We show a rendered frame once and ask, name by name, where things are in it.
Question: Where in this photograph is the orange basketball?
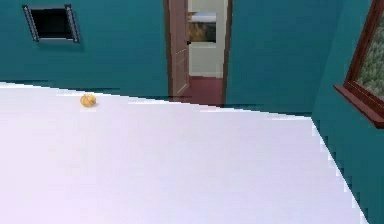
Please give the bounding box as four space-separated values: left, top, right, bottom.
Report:
79 93 98 109

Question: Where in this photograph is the brown room door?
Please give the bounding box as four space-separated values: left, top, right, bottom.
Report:
168 0 192 98

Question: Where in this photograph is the black framed picture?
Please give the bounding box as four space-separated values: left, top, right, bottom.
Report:
22 4 81 44

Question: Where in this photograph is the brown framed window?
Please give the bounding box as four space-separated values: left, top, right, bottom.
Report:
333 0 384 129

